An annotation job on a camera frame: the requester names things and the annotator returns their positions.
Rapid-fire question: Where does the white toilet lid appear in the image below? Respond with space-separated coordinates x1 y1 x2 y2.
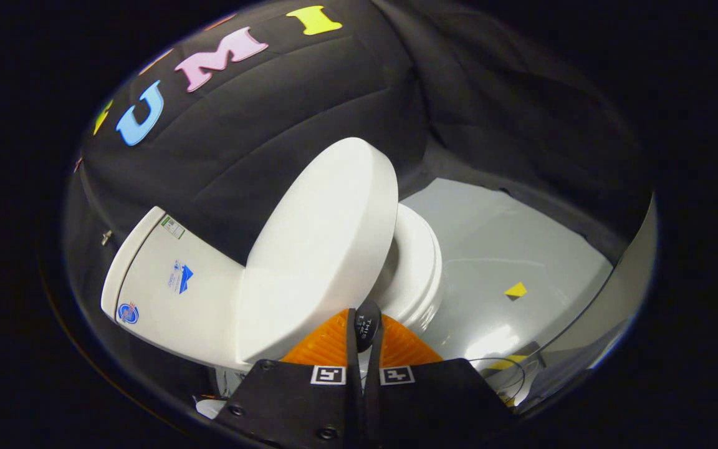
234 137 400 364

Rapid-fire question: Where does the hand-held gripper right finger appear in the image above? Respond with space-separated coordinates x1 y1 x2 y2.
365 314 515 449

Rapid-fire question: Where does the small black pull tab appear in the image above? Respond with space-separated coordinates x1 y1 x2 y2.
356 301 383 353

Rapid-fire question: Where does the black backdrop cloth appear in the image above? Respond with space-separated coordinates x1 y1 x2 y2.
63 0 654 266

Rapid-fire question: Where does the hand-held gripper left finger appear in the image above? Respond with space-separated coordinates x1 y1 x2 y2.
216 308 366 449

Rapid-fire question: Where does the white toilet seat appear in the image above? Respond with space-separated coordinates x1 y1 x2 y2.
373 203 442 325

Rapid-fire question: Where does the yellow black floor tape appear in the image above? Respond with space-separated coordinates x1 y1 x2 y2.
481 354 529 375

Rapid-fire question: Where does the thin black cable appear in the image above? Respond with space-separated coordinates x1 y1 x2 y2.
468 357 527 403

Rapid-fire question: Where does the white toilet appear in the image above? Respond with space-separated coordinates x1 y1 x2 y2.
100 203 444 374

